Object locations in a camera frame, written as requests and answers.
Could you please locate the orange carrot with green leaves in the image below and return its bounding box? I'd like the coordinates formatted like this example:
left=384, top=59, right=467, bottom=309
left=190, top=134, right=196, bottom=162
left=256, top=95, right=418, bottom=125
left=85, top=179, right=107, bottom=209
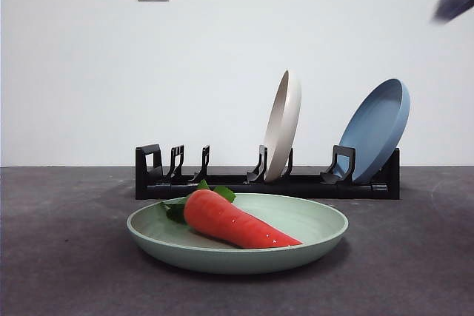
left=159, top=178, right=304, bottom=249

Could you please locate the cream plate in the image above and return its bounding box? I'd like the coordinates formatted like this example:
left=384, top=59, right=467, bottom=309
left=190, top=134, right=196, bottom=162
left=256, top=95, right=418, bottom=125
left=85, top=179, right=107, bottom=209
left=263, top=69, right=303, bottom=184

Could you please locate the green plate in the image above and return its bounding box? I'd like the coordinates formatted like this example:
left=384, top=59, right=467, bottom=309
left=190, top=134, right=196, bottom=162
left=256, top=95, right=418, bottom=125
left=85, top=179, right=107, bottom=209
left=126, top=192, right=350, bottom=275

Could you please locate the blue plate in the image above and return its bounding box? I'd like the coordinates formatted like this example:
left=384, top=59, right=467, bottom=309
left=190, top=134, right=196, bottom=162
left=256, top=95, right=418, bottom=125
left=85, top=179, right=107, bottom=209
left=338, top=78, right=411, bottom=185

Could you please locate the black plate rack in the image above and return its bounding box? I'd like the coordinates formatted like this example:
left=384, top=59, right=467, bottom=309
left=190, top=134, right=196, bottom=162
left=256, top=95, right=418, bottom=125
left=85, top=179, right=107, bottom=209
left=135, top=144, right=401, bottom=201

